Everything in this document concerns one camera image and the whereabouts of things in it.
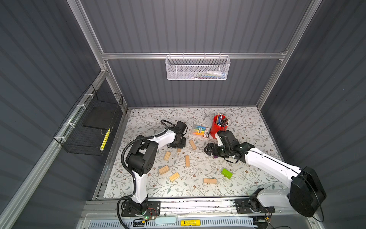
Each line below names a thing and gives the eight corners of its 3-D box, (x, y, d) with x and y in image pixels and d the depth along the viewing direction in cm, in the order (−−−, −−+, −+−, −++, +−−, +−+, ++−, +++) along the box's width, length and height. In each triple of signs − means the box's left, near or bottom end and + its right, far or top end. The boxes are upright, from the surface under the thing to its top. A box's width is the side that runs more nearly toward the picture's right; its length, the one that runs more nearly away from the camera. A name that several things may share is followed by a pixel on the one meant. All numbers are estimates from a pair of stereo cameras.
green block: (220, 173, 88) (220, 172, 86) (222, 168, 89) (223, 167, 88) (230, 179, 85) (230, 178, 83) (232, 175, 87) (233, 174, 85)
